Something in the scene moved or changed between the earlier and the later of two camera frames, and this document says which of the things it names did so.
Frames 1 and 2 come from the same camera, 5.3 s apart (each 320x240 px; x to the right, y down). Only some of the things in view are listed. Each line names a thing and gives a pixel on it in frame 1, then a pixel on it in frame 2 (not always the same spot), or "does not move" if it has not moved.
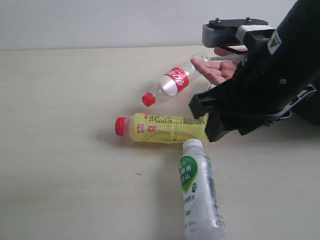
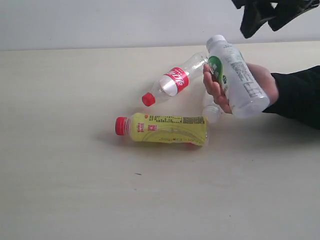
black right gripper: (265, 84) → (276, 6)
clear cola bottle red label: (175, 81) does not move
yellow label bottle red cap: (165, 128) does not move
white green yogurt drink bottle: (204, 218) → (246, 96)
